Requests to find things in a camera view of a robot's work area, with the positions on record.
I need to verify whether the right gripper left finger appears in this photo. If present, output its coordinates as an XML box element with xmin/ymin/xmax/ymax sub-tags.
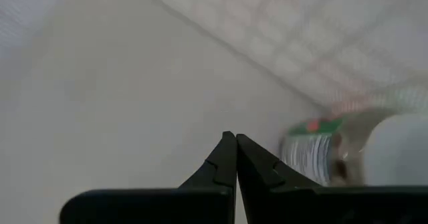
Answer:
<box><xmin>60</xmin><ymin>130</ymin><xmax>238</xmax><ymax>224</ymax></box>

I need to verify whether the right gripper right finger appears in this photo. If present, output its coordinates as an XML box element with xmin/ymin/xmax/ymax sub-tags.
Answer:
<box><xmin>235</xmin><ymin>133</ymin><xmax>428</xmax><ymax>224</ymax></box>

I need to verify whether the clear bottle green label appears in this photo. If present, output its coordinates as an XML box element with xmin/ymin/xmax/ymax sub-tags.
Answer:
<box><xmin>279</xmin><ymin>108</ymin><xmax>428</xmax><ymax>188</ymax></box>

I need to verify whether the white perforated plastic basket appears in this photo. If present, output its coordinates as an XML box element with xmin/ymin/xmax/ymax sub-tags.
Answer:
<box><xmin>0</xmin><ymin>0</ymin><xmax>428</xmax><ymax>224</ymax></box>

